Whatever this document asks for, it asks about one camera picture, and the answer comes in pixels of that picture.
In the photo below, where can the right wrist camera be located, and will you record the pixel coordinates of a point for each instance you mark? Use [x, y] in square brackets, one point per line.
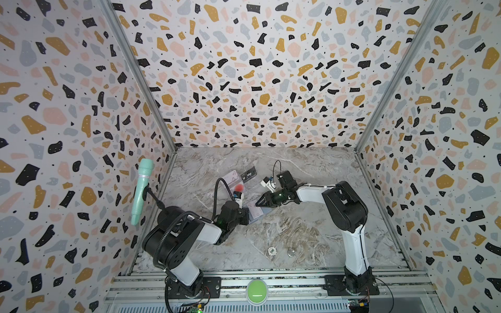
[269, 183]

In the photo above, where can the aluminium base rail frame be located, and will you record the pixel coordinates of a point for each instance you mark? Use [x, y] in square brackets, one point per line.
[288, 291]

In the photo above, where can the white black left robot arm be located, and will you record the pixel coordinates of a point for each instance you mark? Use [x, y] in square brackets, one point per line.
[177, 231]

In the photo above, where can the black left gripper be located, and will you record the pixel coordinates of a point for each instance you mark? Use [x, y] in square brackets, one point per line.
[246, 214]

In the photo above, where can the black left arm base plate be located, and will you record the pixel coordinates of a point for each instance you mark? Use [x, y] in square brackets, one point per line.
[202, 287]

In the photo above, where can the aluminium left corner post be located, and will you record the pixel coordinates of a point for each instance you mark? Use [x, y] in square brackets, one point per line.
[115, 26]

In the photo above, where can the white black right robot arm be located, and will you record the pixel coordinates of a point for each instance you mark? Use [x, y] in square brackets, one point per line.
[347, 211]

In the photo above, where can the clear acrylic card box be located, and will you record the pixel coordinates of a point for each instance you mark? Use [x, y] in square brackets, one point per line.
[249, 180]

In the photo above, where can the white floral credit card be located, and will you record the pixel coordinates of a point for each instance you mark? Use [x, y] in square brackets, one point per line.
[255, 212]

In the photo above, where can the mint green microphone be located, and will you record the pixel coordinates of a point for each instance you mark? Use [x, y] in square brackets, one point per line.
[145, 170]

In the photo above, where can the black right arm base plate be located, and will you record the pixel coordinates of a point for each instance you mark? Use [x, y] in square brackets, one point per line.
[349, 285]

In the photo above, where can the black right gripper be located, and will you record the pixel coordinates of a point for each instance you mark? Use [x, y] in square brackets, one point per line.
[269, 196]

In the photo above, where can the black microphone stand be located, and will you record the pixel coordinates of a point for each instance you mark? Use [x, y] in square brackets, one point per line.
[160, 203]

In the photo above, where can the green push button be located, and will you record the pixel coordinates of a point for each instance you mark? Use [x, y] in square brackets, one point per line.
[257, 292]

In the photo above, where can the red circle credit card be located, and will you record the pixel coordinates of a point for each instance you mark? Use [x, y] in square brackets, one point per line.
[239, 188]

